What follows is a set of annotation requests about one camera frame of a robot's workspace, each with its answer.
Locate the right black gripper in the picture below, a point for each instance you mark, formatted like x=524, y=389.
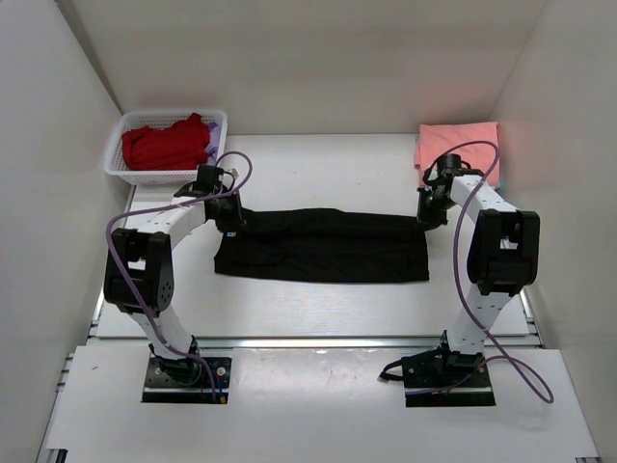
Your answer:
x=424, y=220

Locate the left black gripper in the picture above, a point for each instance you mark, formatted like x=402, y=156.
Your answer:
x=237, y=220

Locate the black t shirt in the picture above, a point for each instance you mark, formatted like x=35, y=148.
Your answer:
x=325, y=246

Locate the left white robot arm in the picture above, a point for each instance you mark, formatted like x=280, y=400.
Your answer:
x=139, y=276

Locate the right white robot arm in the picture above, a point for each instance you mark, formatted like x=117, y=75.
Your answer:
x=502, y=260

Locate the folded pink t shirt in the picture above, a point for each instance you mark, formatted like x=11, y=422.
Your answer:
x=434, y=140

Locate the red t shirt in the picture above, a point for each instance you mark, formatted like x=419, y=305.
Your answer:
x=175, y=148

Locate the white plastic basket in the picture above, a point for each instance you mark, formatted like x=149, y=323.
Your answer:
x=159, y=119

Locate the aluminium table rail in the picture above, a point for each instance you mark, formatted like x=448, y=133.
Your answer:
x=264, y=313

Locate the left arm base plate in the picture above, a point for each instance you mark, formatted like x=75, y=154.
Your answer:
x=187, y=382

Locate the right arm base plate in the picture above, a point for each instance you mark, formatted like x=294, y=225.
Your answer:
x=428, y=384

